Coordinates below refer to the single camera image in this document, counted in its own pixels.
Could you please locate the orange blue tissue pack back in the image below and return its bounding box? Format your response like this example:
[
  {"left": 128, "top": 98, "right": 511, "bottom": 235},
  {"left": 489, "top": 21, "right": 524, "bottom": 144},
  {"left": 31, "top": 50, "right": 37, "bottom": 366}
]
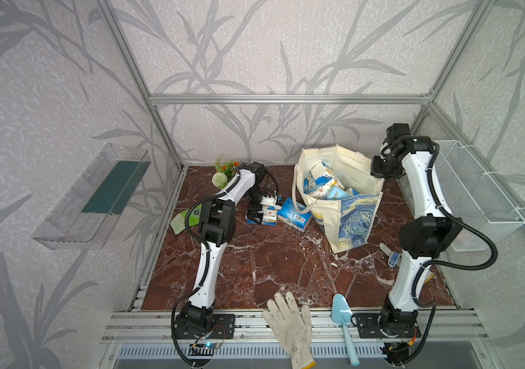
[{"left": 246, "top": 206, "right": 278, "bottom": 226}]

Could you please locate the orange blue tissue pack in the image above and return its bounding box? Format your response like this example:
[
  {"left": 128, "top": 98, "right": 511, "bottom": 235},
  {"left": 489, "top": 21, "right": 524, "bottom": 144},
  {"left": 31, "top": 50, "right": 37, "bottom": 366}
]
[
  {"left": 303, "top": 162, "right": 345, "bottom": 200},
  {"left": 246, "top": 206, "right": 278, "bottom": 226}
]

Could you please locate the canvas bag with blue painting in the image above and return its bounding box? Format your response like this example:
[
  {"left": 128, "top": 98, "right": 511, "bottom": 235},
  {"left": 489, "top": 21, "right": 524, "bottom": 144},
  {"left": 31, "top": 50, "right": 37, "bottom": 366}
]
[{"left": 290, "top": 145, "right": 384, "bottom": 254}]

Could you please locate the light blue Vinda tissue pack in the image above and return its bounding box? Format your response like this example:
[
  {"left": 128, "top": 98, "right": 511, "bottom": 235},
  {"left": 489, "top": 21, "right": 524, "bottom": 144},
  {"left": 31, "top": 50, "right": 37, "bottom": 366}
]
[{"left": 326, "top": 185, "right": 359, "bottom": 200}]

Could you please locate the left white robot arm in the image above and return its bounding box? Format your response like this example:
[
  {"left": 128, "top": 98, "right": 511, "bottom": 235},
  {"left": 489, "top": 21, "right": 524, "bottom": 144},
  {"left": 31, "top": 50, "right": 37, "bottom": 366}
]
[{"left": 175, "top": 162, "right": 276, "bottom": 332}]

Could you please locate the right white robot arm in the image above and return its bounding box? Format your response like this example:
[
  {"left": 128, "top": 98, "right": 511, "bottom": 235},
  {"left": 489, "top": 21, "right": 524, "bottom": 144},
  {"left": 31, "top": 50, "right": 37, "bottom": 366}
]
[{"left": 371, "top": 123, "right": 462, "bottom": 324}]

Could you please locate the blue white upright tissue pack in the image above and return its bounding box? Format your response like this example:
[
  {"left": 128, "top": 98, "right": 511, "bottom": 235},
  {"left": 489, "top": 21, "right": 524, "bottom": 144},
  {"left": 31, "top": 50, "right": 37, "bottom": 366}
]
[{"left": 277, "top": 198, "right": 312, "bottom": 232}]

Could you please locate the artificial green flower plant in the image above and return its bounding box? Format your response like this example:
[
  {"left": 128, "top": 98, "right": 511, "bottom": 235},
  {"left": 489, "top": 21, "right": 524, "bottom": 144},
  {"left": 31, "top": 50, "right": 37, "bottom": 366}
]
[{"left": 212, "top": 156, "right": 240, "bottom": 189}]

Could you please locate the green black work glove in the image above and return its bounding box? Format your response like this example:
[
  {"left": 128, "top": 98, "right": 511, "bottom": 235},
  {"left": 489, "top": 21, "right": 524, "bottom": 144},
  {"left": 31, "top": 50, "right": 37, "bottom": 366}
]
[{"left": 170, "top": 205, "right": 201, "bottom": 235}]

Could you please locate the blue dotted white glove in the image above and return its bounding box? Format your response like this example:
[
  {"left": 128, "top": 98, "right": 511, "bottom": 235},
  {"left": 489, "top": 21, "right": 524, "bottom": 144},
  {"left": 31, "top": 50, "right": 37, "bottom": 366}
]
[{"left": 378, "top": 243, "right": 435, "bottom": 283}]

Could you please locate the white cotton glove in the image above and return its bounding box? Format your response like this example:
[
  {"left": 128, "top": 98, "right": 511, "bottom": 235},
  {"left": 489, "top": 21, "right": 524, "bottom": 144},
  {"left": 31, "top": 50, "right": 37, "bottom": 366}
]
[{"left": 262, "top": 292, "right": 316, "bottom": 369}]

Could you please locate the teal plastic trowel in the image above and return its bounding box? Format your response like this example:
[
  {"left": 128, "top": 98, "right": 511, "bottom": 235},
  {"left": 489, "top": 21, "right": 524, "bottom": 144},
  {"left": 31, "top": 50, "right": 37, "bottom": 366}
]
[{"left": 331, "top": 294, "right": 359, "bottom": 367}]

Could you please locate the black corrugated left cable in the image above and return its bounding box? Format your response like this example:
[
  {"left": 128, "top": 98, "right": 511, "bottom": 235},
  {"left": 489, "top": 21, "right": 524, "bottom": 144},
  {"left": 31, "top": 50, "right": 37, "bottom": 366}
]
[{"left": 169, "top": 168, "right": 281, "bottom": 367}]

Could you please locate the black corrugated cable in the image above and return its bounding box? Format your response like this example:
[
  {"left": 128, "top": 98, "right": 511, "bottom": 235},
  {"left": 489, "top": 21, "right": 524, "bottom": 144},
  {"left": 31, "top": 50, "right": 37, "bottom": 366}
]
[
  {"left": 169, "top": 168, "right": 281, "bottom": 367},
  {"left": 409, "top": 142, "right": 499, "bottom": 309}
]

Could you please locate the white wire basket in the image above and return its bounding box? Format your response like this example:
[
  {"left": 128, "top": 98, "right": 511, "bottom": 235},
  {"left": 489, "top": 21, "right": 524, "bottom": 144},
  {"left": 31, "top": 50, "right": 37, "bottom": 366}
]
[{"left": 434, "top": 140, "right": 525, "bottom": 242}]

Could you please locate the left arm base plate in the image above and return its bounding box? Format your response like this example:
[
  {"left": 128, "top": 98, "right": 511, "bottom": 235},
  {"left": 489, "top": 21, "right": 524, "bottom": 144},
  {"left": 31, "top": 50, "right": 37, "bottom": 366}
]
[{"left": 173, "top": 314, "right": 236, "bottom": 339}]

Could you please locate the black corrugated right cable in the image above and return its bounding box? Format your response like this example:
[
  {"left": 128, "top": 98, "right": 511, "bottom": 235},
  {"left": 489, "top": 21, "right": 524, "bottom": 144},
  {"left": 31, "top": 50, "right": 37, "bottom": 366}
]
[{"left": 409, "top": 142, "right": 499, "bottom": 309}]

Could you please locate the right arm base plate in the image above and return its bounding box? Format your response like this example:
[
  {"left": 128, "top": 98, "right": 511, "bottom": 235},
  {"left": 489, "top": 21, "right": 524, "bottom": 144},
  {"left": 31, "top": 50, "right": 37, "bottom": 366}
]
[{"left": 352, "top": 312, "right": 422, "bottom": 341}]

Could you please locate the clear plastic wall shelf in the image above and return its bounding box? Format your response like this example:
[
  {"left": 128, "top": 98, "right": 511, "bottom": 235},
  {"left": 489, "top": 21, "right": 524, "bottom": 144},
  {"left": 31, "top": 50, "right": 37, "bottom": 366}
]
[{"left": 32, "top": 144, "right": 151, "bottom": 251}]

